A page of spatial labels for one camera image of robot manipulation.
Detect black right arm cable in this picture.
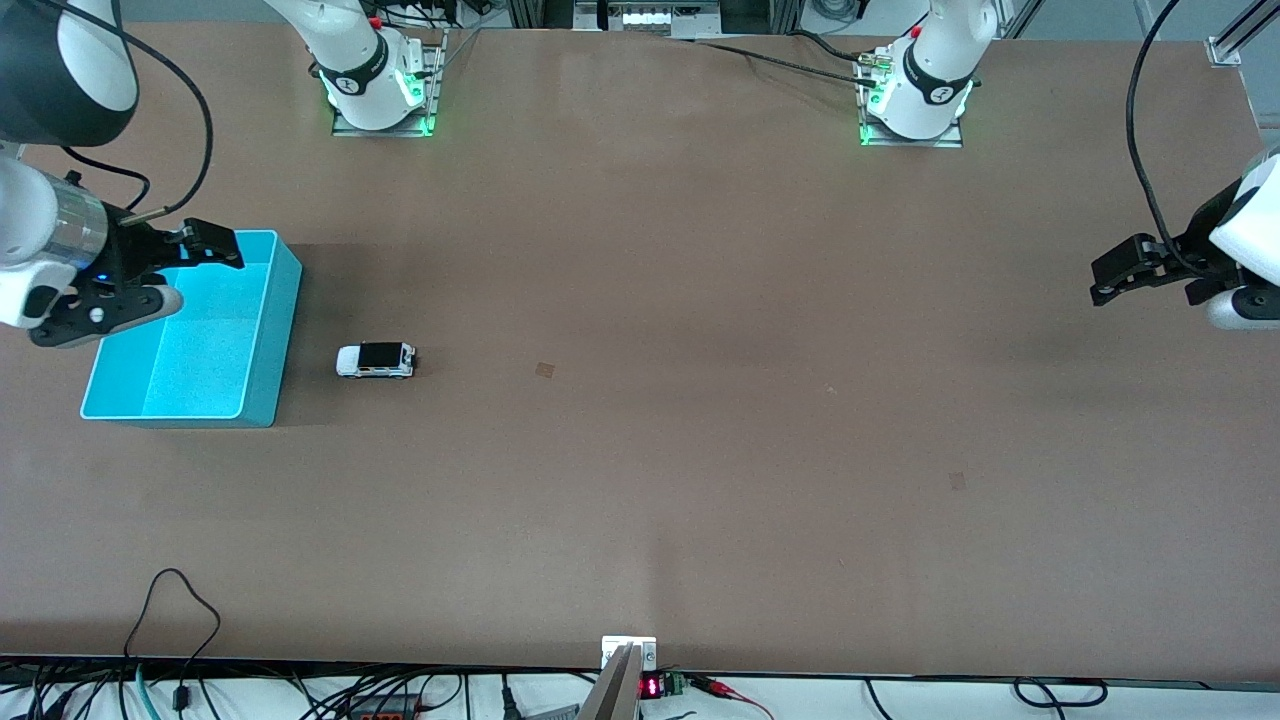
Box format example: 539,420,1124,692
30,0,216,216

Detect grey lit equipment unit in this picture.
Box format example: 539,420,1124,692
575,0,723,39

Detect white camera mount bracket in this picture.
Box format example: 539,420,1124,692
601,636,658,671

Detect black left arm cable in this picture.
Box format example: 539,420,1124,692
1127,0,1201,276

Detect turquoise plastic bin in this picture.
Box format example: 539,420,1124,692
80,230,303,429

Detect white toy jeep black roof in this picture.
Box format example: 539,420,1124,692
336,342,417,379

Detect black cable across table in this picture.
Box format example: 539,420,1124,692
665,30,886,91

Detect grey camera post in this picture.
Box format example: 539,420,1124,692
578,645,641,720

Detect black coiled cable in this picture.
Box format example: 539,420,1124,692
1012,677,1109,710

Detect aluminium frame profile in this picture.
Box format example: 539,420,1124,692
1205,0,1280,69

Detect thin black looped cable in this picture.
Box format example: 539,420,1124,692
122,568,223,713

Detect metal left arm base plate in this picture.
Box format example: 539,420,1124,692
858,48,964,149

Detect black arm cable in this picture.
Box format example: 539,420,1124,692
30,0,216,216
1127,0,1201,276

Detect red clip leads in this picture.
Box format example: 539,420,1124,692
688,675,773,720

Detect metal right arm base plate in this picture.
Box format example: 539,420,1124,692
332,28,448,138

